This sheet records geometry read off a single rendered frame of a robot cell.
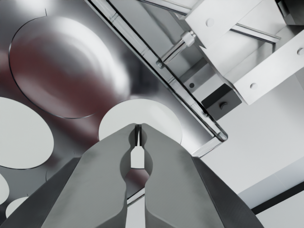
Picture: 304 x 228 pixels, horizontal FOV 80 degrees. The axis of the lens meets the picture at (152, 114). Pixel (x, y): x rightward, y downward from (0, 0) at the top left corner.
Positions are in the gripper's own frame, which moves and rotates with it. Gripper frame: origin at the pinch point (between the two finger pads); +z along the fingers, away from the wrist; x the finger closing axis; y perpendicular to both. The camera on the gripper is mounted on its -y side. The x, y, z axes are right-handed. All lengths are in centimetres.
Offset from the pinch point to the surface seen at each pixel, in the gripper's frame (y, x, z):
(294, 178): 111, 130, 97
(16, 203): 17.6, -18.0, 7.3
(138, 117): 3.2, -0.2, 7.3
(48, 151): 8.1, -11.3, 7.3
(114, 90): 0.0, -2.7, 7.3
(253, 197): 135, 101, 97
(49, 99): 1.2, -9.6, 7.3
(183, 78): 0.5, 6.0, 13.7
